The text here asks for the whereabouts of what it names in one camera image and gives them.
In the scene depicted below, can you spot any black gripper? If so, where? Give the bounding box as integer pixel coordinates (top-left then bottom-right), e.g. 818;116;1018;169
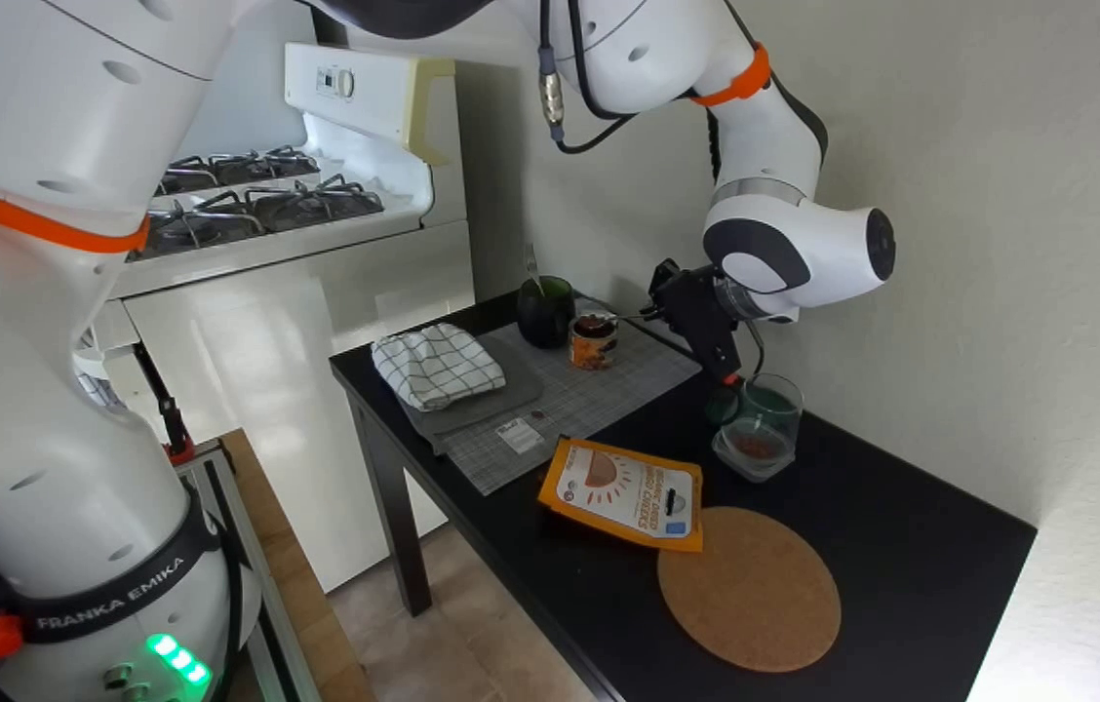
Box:
644;256;747;382

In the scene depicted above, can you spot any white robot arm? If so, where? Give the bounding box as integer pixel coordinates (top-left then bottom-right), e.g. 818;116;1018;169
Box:
0;0;896;702

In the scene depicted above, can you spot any orange labelled food can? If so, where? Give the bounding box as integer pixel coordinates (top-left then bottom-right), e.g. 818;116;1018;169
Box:
568;312;618;371

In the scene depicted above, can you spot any clear plastic container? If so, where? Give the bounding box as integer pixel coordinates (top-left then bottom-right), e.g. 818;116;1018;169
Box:
709;376;804;485

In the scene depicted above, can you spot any black mug green inside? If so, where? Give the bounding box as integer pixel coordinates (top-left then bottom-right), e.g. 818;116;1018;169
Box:
514;276;575;352

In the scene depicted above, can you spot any grey woven placemat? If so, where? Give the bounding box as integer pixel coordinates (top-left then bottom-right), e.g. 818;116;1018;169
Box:
410;324;698;494

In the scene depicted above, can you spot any small white paper tag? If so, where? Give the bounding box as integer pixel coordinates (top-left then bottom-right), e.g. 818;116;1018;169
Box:
500;419;541;451

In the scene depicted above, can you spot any white checked dish towel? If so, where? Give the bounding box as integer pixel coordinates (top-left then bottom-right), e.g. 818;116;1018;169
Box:
372;324;506;412

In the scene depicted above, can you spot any round cork mat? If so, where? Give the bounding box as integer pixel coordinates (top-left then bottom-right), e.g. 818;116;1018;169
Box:
654;506;844;676

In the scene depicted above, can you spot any black side table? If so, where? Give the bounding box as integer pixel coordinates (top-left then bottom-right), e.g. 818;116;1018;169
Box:
333;352;1035;702

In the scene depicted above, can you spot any white gas stove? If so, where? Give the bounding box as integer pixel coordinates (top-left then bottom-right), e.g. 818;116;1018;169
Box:
96;38;474;590

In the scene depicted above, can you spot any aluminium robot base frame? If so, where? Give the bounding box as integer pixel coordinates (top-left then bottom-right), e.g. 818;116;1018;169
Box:
189;429;375;702

